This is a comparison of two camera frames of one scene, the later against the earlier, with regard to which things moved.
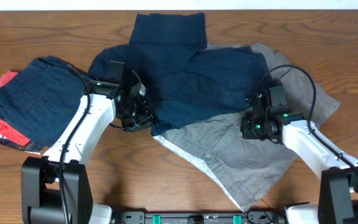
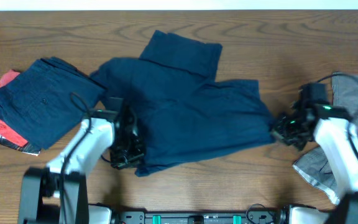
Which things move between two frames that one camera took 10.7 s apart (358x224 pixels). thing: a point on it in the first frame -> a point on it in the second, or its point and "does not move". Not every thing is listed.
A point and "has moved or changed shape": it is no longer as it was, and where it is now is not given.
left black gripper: [146, 116] -> [139, 154]
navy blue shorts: [184, 79] has moved or changed shape
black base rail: [198, 218] does not move
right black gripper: [246, 130] -> [279, 132]
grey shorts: [245, 170] -> [357, 95]
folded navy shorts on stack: [39, 99] does not move
